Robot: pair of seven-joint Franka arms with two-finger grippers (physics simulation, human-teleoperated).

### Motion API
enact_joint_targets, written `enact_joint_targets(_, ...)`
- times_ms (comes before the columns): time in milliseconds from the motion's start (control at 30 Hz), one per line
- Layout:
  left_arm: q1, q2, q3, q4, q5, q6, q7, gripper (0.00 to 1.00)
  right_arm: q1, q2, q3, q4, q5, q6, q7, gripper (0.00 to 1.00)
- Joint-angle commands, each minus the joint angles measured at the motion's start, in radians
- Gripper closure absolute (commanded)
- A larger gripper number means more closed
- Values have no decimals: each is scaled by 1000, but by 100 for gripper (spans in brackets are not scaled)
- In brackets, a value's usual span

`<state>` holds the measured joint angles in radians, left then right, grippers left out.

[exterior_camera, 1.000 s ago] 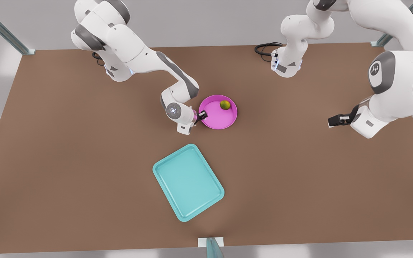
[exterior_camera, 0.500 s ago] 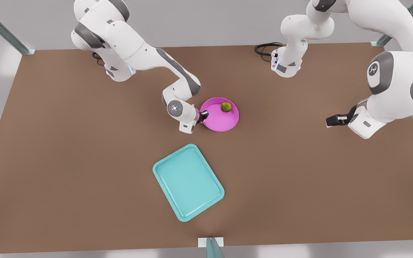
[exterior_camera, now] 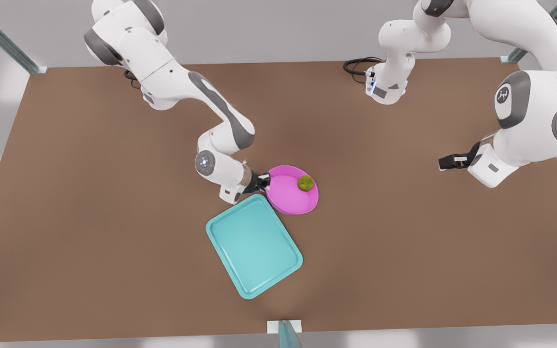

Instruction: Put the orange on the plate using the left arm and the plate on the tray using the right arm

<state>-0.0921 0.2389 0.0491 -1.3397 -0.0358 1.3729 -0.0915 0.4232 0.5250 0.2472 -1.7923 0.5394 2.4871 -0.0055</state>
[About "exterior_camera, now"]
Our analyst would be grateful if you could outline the pink plate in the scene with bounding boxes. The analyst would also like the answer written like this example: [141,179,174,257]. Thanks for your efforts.
[264,165,319,215]

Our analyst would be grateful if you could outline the teal tray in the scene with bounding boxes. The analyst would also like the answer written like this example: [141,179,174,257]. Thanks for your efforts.
[205,194,304,300]

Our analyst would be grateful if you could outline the silver frame post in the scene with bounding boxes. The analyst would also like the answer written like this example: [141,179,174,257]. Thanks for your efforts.
[267,319,303,348]
[499,0,557,64]
[0,2,48,75]

